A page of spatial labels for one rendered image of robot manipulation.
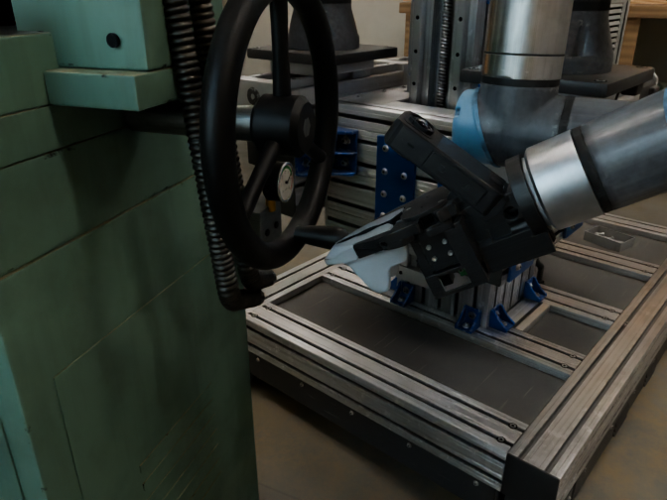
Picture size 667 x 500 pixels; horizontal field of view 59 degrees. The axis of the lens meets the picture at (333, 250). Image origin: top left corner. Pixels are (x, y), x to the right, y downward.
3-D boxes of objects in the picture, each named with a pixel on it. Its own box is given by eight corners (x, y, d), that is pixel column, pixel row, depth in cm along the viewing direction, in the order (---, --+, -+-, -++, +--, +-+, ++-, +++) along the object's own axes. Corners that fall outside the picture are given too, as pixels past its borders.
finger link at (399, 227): (354, 266, 54) (442, 231, 50) (346, 251, 53) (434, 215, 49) (368, 245, 58) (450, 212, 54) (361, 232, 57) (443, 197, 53)
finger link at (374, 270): (338, 312, 58) (421, 284, 54) (310, 262, 57) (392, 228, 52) (347, 299, 61) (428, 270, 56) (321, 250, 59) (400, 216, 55)
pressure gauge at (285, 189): (280, 219, 89) (278, 168, 86) (257, 216, 90) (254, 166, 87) (296, 205, 95) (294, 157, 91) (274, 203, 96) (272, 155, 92)
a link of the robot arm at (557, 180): (571, 141, 44) (568, 119, 51) (512, 166, 46) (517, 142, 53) (608, 227, 46) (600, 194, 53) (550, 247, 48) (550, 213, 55)
